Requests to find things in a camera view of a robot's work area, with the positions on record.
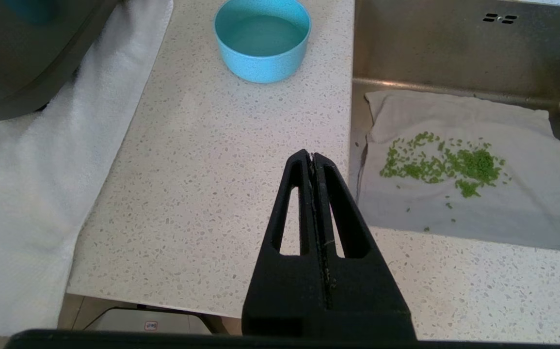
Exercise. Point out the grey robot base panel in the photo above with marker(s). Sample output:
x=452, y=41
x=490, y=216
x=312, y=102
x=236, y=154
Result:
x=129, y=321

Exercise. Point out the clear water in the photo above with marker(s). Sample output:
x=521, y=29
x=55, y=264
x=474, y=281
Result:
x=263, y=36

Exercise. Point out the white cloth under cooker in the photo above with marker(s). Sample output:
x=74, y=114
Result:
x=27, y=194

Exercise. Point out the steel sink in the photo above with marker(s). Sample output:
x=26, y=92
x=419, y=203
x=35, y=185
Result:
x=435, y=53

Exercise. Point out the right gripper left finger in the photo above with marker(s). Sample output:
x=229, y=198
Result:
x=284, y=291

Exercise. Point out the black rice cooker base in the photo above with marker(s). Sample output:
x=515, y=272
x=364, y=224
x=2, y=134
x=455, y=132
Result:
x=13, y=53

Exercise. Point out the green scallion bits on cloth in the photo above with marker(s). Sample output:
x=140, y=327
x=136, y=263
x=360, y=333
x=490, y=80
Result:
x=473, y=165

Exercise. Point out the blue bowl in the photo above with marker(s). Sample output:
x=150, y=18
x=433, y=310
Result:
x=260, y=65

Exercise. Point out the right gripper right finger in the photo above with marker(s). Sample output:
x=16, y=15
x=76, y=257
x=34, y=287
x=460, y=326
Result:
x=367, y=291

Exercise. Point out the white cloth in sink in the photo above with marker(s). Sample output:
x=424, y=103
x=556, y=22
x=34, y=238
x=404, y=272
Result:
x=512, y=213

